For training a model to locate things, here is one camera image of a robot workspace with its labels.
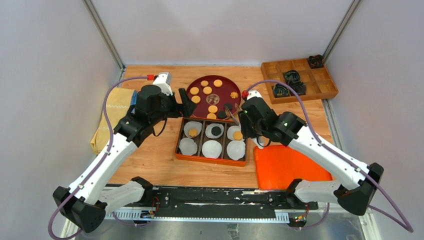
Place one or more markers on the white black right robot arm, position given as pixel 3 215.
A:
pixel 355 182

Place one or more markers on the wooden compartment tray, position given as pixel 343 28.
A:
pixel 318 82

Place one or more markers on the orange compartment cookie box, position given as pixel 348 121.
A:
pixel 201 138

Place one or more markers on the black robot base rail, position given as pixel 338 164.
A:
pixel 208 204

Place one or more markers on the black sandwich cookie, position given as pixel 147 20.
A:
pixel 216 131
pixel 221 115
pixel 228 106

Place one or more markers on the orange box lid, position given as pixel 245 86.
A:
pixel 277 166

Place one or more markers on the metal tongs white handle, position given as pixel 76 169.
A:
pixel 234 114

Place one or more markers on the dark patterned rolled item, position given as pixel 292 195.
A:
pixel 291 76
pixel 280 91
pixel 299 87
pixel 316 61

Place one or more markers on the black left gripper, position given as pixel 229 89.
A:
pixel 188 105

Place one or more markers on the round yellow biscuit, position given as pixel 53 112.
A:
pixel 217 83
pixel 196 99
pixel 207 90
pixel 212 116
pixel 194 91
pixel 212 109
pixel 237 135

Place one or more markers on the dark red round plate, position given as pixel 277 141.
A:
pixel 218 97

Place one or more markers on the yellow blue folded towel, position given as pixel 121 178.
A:
pixel 118 102

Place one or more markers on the swirl butter cookie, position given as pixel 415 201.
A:
pixel 193 132
pixel 234 95
pixel 204 83

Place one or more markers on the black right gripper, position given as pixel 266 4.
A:
pixel 247 133

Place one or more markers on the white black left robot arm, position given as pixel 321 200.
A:
pixel 112 152

